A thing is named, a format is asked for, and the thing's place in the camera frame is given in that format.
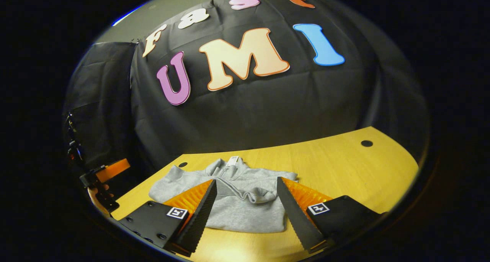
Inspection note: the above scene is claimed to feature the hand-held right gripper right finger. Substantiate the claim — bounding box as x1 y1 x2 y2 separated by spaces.
276 176 383 255

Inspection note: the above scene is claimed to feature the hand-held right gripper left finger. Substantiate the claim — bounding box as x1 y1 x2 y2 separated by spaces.
117 179 218 257

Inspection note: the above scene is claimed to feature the grey sweatshirt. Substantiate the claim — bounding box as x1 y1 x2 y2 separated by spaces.
149 156 298 234

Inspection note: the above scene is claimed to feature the black backdrop cloth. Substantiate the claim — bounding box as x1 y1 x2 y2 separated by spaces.
63 0 429 178

